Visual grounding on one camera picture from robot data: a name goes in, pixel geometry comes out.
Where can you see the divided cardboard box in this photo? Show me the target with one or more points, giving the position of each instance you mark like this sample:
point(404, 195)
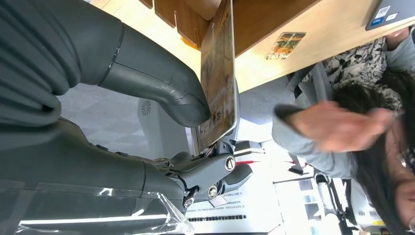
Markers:
point(259, 19)

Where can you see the grey laptop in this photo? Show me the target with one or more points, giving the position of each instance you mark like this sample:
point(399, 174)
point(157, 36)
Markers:
point(398, 13)

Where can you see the grey kiosk stand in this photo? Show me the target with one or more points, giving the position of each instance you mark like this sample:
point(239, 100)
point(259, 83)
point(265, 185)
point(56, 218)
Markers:
point(155, 129)

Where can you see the white sign with text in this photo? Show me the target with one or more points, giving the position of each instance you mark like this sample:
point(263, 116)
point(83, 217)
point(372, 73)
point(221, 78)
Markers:
point(246, 207)

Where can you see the person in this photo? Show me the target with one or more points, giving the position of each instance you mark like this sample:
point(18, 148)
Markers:
point(356, 65)

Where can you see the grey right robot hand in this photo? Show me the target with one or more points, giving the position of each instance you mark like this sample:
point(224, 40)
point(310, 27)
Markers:
point(81, 168)

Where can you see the clear plastic film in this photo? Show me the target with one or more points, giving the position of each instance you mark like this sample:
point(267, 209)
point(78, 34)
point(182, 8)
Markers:
point(97, 207)

